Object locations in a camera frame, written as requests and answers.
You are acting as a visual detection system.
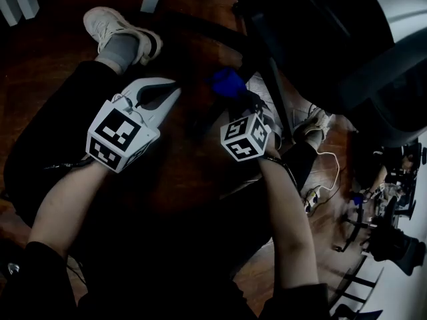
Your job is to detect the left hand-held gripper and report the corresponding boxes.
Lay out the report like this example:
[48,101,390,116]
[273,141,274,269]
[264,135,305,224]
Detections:
[85,77,183,174]

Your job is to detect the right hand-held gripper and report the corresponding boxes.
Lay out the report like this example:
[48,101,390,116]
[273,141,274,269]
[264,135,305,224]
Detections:
[219,91,272,163]

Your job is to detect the black office chair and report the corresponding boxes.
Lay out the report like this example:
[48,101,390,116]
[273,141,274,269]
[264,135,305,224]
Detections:
[333,191,427,276]
[143,0,427,148]

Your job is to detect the person's left forearm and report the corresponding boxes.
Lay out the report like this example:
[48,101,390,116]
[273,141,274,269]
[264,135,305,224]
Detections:
[28,160,111,259]

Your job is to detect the person's right forearm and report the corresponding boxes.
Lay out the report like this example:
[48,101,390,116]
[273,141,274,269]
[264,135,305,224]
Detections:
[258,157,320,295]

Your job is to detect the person's left grey sock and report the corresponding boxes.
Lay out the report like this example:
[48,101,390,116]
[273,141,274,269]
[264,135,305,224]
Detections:
[96,33,140,75]

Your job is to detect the person's grey sock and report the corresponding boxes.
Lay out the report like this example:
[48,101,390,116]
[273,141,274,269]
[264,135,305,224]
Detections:
[306,130,327,150]
[96,33,140,75]

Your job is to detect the person's right white shoe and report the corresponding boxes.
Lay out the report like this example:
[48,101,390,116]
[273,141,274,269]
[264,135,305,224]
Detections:
[292,103,334,143]

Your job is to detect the person's white shoe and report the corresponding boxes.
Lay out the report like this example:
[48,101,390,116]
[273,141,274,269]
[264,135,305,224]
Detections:
[82,6,163,67]
[292,103,334,143]

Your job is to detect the person's right grey sock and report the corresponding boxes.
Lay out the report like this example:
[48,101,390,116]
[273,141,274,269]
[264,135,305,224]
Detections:
[306,130,327,150]

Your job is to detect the person's left white shoe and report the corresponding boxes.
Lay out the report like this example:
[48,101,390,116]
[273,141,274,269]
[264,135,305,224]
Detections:
[82,6,163,67]

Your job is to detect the person's black trousers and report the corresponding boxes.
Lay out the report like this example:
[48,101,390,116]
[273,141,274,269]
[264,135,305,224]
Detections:
[3,60,320,320]

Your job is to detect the white power strip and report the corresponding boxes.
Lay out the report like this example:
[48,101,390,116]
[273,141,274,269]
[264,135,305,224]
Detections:
[302,185,322,215]

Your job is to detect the person's black top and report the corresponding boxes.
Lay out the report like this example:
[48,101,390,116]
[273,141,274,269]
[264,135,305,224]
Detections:
[0,241,332,320]

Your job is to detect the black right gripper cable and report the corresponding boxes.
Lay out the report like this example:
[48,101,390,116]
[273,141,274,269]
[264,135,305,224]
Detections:
[263,157,300,193]

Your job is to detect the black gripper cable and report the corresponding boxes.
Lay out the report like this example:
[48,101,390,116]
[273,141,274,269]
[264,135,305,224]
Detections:
[263,157,300,193]
[43,157,96,171]

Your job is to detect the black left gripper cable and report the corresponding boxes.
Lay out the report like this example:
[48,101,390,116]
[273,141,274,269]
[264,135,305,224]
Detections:
[43,157,96,171]

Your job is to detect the white power cable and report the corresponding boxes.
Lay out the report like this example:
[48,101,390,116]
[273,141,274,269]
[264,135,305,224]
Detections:
[302,151,341,193]

